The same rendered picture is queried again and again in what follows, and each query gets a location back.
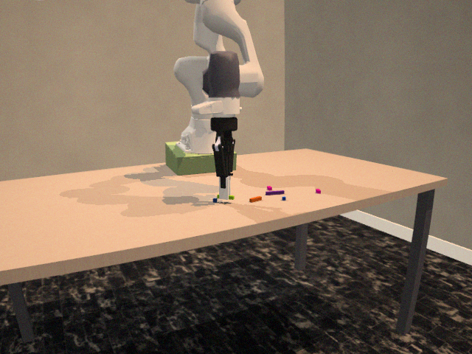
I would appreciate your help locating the purple rod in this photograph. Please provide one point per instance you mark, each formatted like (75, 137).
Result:
(278, 192)

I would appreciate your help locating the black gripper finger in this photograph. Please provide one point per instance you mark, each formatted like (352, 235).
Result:
(230, 161)
(221, 166)

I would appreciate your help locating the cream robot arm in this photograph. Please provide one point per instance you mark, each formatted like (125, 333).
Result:
(218, 92)

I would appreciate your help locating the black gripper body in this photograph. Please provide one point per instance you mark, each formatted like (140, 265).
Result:
(223, 128)

